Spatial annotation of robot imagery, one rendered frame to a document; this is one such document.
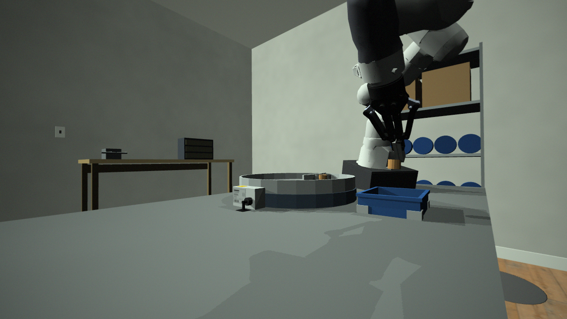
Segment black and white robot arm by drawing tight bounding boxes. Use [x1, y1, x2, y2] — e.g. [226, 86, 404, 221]
[347, 0, 474, 170]

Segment blue crate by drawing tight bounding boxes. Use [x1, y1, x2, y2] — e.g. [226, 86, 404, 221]
[356, 187, 430, 221]

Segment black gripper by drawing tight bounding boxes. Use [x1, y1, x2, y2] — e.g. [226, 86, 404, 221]
[363, 73, 421, 163]

